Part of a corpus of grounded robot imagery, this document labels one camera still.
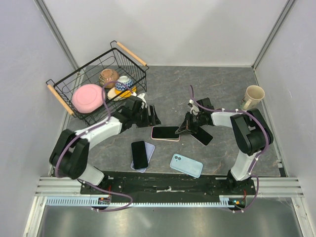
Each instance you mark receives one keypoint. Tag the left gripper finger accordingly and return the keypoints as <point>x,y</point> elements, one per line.
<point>151,110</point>
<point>154,120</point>

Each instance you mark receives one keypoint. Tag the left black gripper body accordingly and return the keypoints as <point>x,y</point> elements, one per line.
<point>141,118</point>

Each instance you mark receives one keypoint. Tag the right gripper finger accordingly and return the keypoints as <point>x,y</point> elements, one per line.
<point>188,130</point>
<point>186,122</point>

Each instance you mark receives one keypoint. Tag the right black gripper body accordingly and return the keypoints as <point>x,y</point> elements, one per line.
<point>195,121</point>

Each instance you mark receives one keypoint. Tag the pink phone case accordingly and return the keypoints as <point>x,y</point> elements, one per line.
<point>163,139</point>

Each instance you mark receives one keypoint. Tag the pink edged black phone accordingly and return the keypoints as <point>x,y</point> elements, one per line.
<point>202,136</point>

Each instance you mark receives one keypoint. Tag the light blue phone case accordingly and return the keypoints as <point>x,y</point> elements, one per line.
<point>186,165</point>

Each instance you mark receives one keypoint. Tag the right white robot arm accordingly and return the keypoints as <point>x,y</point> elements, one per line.
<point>250,129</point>

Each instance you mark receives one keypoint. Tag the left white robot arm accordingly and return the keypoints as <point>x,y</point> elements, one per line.
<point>70,154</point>

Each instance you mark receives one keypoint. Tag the lavender phone case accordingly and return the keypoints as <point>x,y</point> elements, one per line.
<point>150,148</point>

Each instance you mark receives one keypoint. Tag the blue edged black phone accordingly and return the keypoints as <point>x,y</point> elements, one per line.
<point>139,155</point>

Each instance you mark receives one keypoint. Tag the blue patterned bowl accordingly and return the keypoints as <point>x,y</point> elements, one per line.
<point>123,84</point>

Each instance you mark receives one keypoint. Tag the brown ceramic bowl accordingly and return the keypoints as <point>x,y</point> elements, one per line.
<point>108,75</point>

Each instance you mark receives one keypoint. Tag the pink plate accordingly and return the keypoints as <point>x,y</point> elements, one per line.
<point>88,98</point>

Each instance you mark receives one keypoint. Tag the cream mug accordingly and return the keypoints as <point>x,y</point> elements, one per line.
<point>252,97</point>

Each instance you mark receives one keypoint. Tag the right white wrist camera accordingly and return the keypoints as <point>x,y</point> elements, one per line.
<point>194,110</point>

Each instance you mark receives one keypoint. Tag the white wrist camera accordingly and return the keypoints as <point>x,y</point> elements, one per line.
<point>194,110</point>
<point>143,97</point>

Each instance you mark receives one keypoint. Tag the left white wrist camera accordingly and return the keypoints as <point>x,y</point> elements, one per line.
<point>143,97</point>

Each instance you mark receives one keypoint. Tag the black wire basket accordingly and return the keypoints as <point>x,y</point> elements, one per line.
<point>119,59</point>

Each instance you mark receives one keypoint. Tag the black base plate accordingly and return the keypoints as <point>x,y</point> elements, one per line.
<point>174,188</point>

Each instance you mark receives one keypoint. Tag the grey cable duct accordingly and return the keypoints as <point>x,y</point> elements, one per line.
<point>106,202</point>

